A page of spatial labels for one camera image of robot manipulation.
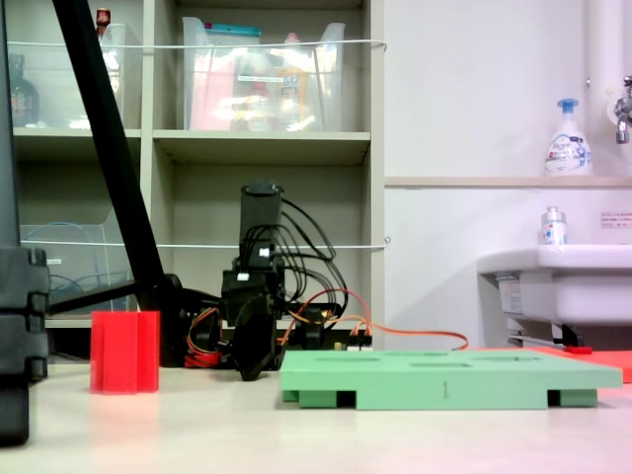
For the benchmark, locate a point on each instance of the green shape hole board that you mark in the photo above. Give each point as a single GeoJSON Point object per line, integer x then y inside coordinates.
{"type": "Point", "coordinates": [395, 385]}

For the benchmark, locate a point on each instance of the white sink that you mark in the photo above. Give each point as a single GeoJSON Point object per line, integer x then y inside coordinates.
{"type": "Point", "coordinates": [582, 286]}

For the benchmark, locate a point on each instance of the red cross columnar block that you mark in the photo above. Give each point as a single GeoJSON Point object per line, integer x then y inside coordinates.
{"type": "Point", "coordinates": [123, 350]}

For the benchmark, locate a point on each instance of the small clear sanitizer bottle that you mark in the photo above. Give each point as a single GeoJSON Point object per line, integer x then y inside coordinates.
{"type": "Point", "coordinates": [553, 232]}

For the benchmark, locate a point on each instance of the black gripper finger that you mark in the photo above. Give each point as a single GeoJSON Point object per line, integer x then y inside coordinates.
{"type": "Point", "coordinates": [242, 350]}
{"type": "Point", "coordinates": [262, 340]}

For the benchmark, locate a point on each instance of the black tripod brace bar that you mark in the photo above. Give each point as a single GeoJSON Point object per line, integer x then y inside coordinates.
{"type": "Point", "coordinates": [89, 296]}

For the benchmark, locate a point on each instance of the white soap pump bottle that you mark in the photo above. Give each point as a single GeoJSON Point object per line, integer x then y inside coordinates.
{"type": "Point", "coordinates": [568, 153]}

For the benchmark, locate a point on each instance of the yellow bottle with pink cap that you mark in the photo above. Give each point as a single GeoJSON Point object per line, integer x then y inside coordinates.
{"type": "Point", "coordinates": [293, 89]}

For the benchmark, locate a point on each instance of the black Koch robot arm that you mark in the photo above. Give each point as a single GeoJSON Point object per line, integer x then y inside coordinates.
{"type": "Point", "coordinates": [261, 212]}

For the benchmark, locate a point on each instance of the clear plastic container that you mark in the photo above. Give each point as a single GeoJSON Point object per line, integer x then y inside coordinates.
{"type": "Point", "coordinates": [121, 99]}

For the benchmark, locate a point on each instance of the brown bottle with red cap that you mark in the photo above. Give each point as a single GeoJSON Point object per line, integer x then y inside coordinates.
{"type": "Point", "coordinates": [102, 20]}

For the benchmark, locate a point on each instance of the beige shelf unit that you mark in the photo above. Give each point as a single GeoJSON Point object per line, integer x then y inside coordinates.
{"type": "Point", "coordinates": [377, 123]}

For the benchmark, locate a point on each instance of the blue flat box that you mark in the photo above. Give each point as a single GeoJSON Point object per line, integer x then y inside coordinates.
{"type": "Point", "coordinates": [232, 30]}

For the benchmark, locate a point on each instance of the pink package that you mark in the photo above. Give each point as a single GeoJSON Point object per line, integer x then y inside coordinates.
{"type": "Point", "coordinates": [212, 94]}

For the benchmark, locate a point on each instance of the large clear plastic bin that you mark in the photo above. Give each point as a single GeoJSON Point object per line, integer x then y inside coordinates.
{"type": "Point", "coordinates": [331, 89]}

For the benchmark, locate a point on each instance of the dark labelled bottle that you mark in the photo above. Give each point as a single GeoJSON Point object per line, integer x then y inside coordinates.
{"type": "Point", "coordinates": [23, 99]}

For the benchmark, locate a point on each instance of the black table clamp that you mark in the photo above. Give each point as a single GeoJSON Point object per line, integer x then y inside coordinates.
{"type": "Point", "coordinates": [311, 336]}

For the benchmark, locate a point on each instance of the metal faucet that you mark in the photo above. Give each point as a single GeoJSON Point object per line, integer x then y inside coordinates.
{"type": "Point", "coordinates": [622, 123]}

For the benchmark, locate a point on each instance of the clear plastic tray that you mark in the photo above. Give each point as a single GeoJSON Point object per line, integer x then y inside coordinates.
{"type": "Point", "coordinates": [74, 257]}

